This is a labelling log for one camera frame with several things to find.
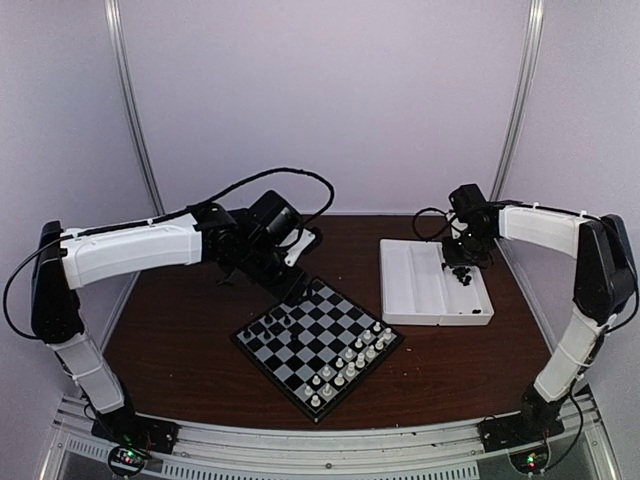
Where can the pile of black chess pieces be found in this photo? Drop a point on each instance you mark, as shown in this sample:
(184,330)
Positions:
(463,289)

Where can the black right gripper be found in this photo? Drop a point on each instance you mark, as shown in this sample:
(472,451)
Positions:
(453,259)

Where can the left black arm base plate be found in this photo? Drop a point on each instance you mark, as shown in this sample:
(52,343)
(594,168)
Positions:
(129,429)

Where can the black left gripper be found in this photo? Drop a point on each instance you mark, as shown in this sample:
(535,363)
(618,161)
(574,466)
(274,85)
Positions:
(294,287)

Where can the aluminium frame post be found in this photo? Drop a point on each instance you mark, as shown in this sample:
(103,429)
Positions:
(117,38)
(528,64)

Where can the left aluminium frame post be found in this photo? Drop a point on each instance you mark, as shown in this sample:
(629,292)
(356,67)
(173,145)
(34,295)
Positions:
(117,38)

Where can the front aluminium rail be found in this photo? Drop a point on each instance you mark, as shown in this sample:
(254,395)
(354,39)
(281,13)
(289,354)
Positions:
(205,451)

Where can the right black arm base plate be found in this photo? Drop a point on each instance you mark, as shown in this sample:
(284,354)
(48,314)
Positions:
(534,422)

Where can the white plastic divided tray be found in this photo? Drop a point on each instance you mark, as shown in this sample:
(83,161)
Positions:
(412,287)

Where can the right aluminium frame post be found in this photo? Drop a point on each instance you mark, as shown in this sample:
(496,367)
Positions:
(528,64)

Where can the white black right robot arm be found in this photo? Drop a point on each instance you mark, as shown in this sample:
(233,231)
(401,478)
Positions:
(605,277)

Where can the black white chessboard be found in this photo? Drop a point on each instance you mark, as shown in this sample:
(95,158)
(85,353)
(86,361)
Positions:
(325,318)

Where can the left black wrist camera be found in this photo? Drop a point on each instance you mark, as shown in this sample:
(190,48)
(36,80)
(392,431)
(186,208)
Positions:
(274,217)

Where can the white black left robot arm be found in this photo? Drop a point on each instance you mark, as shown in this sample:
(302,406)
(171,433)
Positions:
(263,242)

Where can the white chess piece row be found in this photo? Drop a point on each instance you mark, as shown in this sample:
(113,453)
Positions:
(335,374)

